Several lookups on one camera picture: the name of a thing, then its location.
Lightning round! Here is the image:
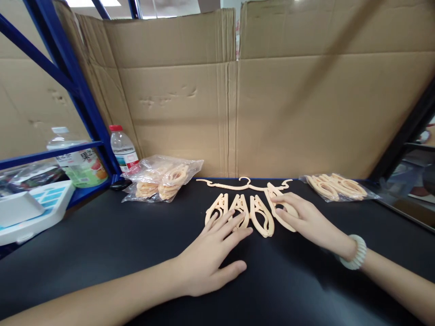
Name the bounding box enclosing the beige plastic hanger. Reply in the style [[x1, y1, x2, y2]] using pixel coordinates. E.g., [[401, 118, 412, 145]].
[[204, 193, 227, 227], [250, 195, 275, 239], [266, 182, 300, 234], [228, 194, 251, 235], [195, 176, 294, 193]]

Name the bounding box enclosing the black metal frame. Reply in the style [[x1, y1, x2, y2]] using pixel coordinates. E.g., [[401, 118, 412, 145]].
[[368, 76, 435, 232]]

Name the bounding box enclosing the person's left hand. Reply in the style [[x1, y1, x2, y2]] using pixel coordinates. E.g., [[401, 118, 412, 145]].
[[171, 209, 255, 299]]

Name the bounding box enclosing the person's right hand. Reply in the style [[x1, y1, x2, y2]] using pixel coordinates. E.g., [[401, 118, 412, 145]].
[[271, 192, 351, 261]]

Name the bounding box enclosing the flat bag of hangers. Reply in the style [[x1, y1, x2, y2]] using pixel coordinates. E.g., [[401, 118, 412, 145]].
[[299, 173, 382, 204]]

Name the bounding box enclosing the creased brown cardboard sheet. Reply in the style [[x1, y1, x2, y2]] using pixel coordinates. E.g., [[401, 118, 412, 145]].
[[54, 7, 240, 180]]

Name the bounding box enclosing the blue metal shelf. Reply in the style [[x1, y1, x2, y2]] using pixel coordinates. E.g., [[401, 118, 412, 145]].
[[0, 0, 124, 211]]

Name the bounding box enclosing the unfolded beige plastic hanger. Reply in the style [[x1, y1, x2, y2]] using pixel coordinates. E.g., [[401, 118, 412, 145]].
[[195, 176, 294, 193]]

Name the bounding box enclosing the green-label drink bottle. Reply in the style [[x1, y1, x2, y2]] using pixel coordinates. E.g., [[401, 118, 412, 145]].
[[46, 127, 110, 189]]

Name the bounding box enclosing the white and blue plastic tray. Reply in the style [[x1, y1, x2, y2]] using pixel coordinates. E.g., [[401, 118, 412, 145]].
[[0, 179, 77, 247]]

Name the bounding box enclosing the red-capped water bottle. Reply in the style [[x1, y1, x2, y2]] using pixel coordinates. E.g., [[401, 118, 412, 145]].
[[109, 125, 140, 174]]

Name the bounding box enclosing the crumpled bag of hangers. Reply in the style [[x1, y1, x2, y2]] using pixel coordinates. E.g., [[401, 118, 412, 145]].
[[121, 154, 205, 205]]

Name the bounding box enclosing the dark plastic bag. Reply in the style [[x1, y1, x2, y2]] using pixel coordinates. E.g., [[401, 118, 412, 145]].
[[0, 162, 67, 198]]

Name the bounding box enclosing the large brown cardboard sheet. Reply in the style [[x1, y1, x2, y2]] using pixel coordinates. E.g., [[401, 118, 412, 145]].
[[236, 0, 435, 180]]

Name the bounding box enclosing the small black oval object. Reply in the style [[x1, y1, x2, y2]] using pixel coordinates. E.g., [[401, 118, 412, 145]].
[[109, 179, 133, 191]]

